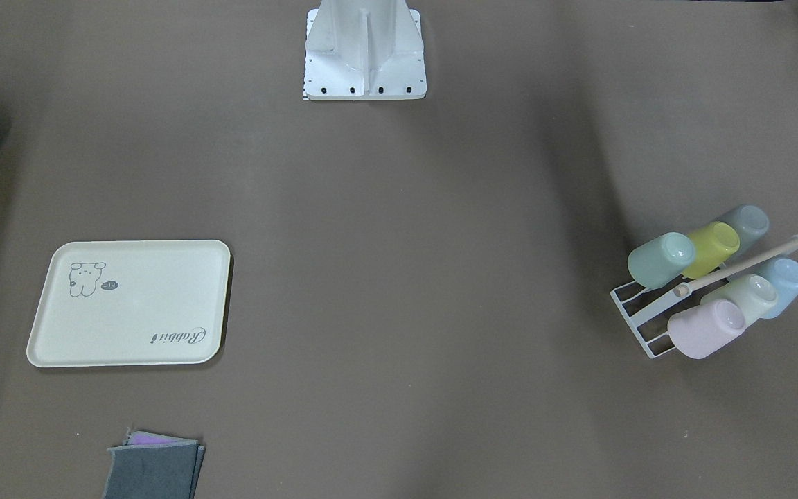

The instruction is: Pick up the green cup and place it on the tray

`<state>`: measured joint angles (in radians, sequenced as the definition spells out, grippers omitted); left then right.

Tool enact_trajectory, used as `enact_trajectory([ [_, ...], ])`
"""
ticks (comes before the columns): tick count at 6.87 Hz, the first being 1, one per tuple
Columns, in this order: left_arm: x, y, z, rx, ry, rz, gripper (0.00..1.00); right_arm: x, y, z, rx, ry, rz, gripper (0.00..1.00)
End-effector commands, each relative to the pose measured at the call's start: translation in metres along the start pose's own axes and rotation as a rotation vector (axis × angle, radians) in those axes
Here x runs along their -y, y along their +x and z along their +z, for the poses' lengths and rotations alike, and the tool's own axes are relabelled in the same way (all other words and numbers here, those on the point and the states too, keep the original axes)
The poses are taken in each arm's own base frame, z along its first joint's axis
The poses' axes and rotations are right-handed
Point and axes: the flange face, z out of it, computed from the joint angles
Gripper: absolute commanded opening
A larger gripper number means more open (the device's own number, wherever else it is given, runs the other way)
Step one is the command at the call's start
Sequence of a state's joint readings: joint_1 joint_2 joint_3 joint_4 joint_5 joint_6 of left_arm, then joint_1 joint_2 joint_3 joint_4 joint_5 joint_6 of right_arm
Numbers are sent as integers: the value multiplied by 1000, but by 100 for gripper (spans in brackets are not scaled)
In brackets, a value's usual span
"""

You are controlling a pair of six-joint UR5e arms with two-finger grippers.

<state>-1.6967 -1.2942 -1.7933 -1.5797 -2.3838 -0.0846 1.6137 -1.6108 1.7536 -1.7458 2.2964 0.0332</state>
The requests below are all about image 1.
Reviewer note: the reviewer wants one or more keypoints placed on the green plastic cup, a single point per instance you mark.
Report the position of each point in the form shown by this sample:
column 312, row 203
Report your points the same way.
column 654, row 264

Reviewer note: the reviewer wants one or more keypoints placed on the cream rabbit print tray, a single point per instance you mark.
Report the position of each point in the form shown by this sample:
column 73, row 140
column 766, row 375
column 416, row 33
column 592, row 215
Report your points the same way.
column 131, row 303

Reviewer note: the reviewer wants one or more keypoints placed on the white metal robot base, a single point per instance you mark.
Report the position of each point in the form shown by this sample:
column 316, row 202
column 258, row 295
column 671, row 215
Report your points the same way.
column 364, row 50

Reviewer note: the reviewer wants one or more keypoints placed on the pink plastic cup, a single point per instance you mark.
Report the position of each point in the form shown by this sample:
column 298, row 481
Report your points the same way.
column 702, row 330

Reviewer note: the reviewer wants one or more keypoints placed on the yellow plastic cup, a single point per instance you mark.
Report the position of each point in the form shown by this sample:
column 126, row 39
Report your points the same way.
column 714, row 243

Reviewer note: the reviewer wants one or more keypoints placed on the grey plastic cup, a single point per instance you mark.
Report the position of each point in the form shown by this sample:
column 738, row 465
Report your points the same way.
column 750, row 222

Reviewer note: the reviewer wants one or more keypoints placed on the cream white plastic cup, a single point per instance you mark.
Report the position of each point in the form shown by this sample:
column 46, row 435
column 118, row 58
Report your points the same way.
column 753, row 294

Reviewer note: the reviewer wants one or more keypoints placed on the light blue plastic cup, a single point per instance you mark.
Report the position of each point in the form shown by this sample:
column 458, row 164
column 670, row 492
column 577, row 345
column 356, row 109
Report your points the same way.
column 782, row 273

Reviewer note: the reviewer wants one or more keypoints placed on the grey folded cloth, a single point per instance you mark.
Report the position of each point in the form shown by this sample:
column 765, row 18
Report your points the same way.
column 154, row 471

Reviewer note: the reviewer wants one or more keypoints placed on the purple folded cloth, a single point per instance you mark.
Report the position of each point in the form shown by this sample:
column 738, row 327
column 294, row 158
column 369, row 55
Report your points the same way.
column 140, row 438

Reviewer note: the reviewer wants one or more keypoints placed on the white wire cup rack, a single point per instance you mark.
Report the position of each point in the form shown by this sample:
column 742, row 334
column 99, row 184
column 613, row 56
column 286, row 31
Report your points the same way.
column 646, row 311

